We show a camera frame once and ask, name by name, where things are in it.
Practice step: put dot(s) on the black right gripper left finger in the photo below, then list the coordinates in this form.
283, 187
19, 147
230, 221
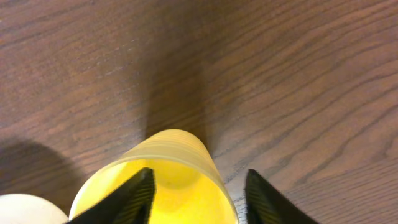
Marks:
130, 203

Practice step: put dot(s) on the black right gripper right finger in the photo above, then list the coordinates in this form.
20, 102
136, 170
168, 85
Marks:
266, 205

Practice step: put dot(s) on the yellow cup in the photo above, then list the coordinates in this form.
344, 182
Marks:
188, 186

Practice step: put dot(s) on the yellow bowl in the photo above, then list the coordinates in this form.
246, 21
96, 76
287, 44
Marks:
26, 209

